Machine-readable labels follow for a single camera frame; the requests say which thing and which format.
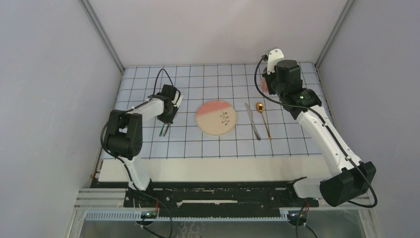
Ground silver metal fork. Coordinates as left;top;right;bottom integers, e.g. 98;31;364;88
161;123;171;137

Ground white checked tablecloth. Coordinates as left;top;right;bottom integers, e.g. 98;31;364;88
114;63;320;159

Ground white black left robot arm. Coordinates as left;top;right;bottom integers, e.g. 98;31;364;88
100;84;184;207

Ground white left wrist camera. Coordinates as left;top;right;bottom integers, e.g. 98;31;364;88
172;90;184;108

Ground cream pink branch plate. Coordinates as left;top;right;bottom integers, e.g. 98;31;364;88
195;100;238;136

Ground metal spoon wooden handle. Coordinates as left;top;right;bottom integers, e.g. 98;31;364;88
256;102;272;140

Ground iridescent rainbow fork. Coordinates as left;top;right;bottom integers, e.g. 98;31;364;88
159;124;165;137

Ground metal cutlery piece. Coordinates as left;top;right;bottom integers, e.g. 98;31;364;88
244;103;261;141

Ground pink patterned mug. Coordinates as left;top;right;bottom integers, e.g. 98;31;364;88
261;77;269;92

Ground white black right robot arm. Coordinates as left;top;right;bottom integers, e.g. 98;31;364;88
262;59;378;208

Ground white slotted cable duct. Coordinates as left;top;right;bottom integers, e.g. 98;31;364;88
84;210;291;222

